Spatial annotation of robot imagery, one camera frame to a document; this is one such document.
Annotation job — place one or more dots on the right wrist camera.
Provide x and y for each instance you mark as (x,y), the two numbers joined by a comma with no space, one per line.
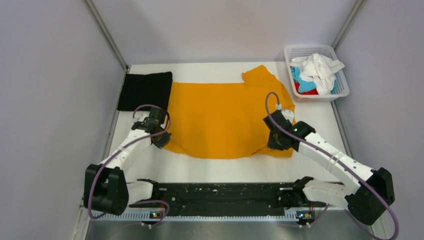
(287,113)

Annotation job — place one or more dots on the folded black t-shirt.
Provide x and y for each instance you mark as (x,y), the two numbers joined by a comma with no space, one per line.
(145,89)

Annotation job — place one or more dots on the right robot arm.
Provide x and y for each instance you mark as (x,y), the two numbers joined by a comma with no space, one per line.
(363,191)

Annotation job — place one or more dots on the white t-shirt in basket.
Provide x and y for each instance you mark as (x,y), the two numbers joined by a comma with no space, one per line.
(317,60)

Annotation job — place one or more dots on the orange t-shirt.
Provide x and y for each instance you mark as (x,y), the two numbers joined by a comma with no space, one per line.
(225,120)

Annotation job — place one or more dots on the red t-shirt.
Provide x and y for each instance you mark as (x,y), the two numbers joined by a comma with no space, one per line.
(309,92)

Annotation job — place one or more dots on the light blue t-shirt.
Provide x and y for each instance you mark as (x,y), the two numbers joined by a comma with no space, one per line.
(323,79)

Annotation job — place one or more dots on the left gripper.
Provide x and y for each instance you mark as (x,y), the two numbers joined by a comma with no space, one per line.
(164,141)

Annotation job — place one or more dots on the white plastic basket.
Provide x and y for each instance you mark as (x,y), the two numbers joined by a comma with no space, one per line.
(293,51)

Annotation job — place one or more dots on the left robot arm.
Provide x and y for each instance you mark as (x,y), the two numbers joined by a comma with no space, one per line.
(107,190)

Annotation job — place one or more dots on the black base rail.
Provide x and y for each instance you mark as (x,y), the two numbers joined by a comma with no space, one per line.
(229,199)

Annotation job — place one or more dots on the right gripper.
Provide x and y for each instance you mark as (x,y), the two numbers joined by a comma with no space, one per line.
(272,144)

